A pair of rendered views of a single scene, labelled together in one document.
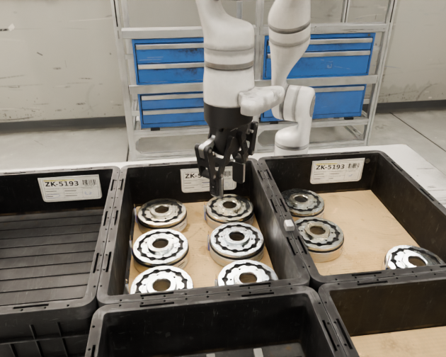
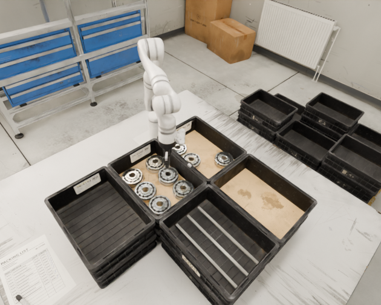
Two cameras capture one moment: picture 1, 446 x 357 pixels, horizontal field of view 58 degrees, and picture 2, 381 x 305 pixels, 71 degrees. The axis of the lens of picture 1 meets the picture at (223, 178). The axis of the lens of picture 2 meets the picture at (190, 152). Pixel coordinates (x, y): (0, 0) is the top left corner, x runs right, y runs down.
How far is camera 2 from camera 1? 0.72 m
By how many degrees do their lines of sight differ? 34
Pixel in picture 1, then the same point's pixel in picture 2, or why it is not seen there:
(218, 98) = (168, 141)
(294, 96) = not seen: hidden behind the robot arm
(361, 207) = (196, 140)
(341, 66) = (127, 33)
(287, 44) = not seen: hidden behind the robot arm
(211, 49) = (165, 129)
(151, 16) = not seen: outside the picture
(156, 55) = (6, 55)
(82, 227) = (101, 196)
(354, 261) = (205, 164)
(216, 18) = (166, 120)
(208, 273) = (166, 190)
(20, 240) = (82, 215)
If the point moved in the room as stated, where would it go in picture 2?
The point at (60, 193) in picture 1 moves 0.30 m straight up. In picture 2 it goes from (83, 187) to (65, 141)
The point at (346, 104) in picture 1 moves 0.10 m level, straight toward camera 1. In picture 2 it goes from (135, 54) to (136, 58)
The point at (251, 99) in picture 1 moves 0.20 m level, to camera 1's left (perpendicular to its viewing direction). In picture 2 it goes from (182, 140) to (137, 161)
